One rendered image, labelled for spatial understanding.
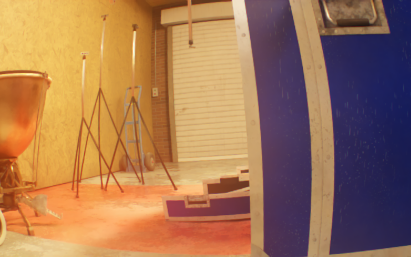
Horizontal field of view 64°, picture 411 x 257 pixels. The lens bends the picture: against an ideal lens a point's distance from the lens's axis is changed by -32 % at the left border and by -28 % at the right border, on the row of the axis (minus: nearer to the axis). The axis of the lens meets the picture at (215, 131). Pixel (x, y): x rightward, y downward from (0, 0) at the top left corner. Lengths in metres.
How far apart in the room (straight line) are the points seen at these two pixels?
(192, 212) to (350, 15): 1.68
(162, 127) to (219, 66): 1.51
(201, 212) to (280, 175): 1.49
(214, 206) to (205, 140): 5.97
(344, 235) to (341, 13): 0.40
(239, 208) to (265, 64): 1.47
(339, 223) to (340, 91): 0.23
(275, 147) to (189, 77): 7.51
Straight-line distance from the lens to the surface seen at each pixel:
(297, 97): 0.72
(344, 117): 0.69
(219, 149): 8.08
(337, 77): 0.70
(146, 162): 6.06
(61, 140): 4.52
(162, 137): 8.39
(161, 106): 8.40
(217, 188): 3.05
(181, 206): 2.22
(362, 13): 0.73
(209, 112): 8.12
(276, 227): 0.75
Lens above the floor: 0.42
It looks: level
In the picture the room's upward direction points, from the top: 4 degrees counter-clockwise
